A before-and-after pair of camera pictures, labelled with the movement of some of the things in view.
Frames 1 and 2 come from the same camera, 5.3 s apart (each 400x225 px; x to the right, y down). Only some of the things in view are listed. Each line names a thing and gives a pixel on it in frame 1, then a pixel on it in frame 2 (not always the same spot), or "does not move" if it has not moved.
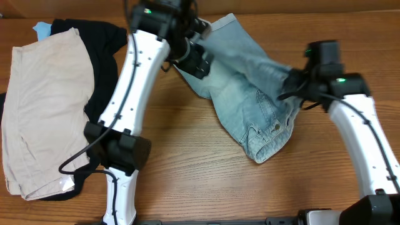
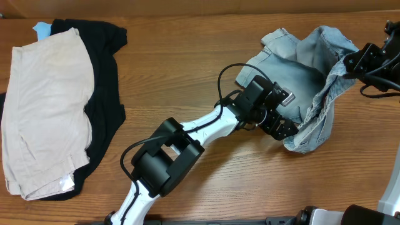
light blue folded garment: x=43 y=30 does not move
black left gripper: x=198 y=64 to x=282 y=127
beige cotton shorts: x=50 y=83 does not move
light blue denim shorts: x=245 y=86 to x=308 y=75
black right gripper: x=294 y=81 to x=357 y=59
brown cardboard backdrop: x=110 y=9 does not move
